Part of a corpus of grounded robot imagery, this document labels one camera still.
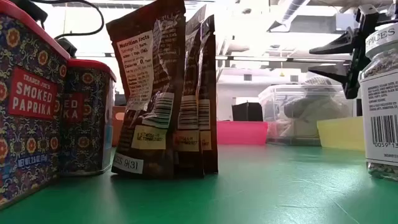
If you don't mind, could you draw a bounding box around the silver ceiling ventilation duct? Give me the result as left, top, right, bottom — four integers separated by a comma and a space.
267, 0, 309, 32

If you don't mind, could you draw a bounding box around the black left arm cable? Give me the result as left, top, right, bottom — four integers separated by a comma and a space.
30, 0, 105, 40

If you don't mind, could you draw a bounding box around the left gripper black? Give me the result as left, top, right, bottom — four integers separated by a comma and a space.
9, 0, 78, 59

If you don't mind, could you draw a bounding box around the pink plastic bin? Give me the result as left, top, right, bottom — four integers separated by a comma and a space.
216, 120, 269, 146

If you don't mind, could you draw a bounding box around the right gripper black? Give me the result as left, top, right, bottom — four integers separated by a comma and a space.
307, 4, 381, 100

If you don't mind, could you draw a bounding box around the yellow plastic bin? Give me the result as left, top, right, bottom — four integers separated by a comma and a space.
316, 116, 366, 152

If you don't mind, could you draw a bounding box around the white lid spice jar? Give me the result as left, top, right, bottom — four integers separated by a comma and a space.
358, 22, 398, 182

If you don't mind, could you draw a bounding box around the pink toy block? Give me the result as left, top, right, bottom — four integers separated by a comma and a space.
0, 0, 72, 210

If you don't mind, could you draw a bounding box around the green table mat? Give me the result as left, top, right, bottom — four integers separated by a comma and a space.
0, 144, 398, 224

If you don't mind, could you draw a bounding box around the brown spice pouch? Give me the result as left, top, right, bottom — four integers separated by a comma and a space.
105, 0, 187, 180
198, 14, 220, 175
177, 4, 208, 179

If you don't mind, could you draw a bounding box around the orange plastic bin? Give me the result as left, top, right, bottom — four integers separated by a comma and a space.
111, 105, 127, 147

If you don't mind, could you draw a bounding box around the grey crumpled cloth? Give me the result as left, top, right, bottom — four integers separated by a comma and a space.
281, 77, 343, 139

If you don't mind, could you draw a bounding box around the smoked paprika tin red lid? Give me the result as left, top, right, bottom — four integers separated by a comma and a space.
60, 58, 117, 177

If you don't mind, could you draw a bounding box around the clear plastic storage container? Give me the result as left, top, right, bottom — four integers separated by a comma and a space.
257, 83, 358, 147

